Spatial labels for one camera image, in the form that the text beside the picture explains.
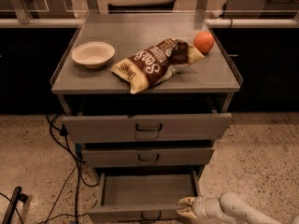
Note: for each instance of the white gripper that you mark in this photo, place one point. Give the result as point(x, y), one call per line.
point(201, 206)

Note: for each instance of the grey bottom drawer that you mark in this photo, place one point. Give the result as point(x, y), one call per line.
point(145, 198)

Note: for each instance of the grey drawer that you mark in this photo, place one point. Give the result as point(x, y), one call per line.
point(147, 157)
point(145, 198)
point(141, 128)

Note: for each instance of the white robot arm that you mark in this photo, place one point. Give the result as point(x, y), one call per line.
point(228, 208)

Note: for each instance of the grey middle drawer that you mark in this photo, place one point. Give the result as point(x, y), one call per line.
point(147, 157)

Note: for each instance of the grey top drawer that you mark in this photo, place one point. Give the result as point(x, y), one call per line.
point(141, 128)

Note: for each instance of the brown yellow chip bag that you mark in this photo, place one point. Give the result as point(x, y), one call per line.
point(156, 64)

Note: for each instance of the orange fruit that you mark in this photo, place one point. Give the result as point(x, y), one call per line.
point(204, 42)

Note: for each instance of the black stand leg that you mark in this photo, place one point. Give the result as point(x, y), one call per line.
point(17, 196)

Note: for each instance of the white paper bowl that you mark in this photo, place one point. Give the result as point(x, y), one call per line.
point(93, 55)

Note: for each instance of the black chair back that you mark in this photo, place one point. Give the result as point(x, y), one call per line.
point(159, 6)

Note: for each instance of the white counter rail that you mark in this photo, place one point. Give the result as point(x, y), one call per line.
point(212, 23)

